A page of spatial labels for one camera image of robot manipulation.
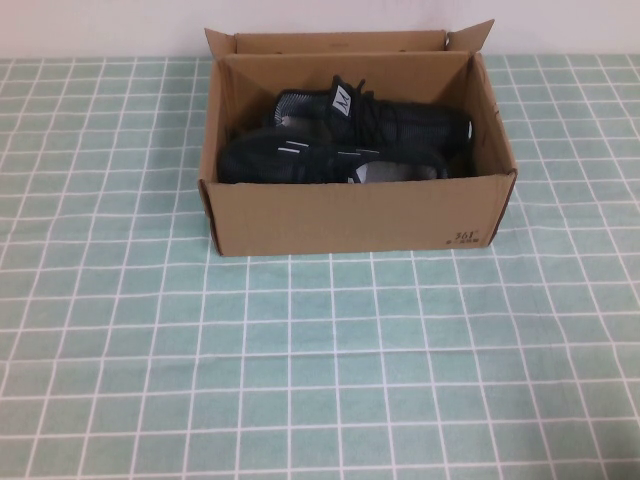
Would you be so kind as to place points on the black sneaker with bow-tied laces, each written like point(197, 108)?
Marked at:
point(260, 160)

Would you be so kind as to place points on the black sneaker with white tongue label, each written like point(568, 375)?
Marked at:
point(410, 120)

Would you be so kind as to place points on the brown cardboard shoe box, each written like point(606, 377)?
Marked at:
point(350, 215)

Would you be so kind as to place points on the green white checked tablecloth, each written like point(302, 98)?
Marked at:
point(100, 300)

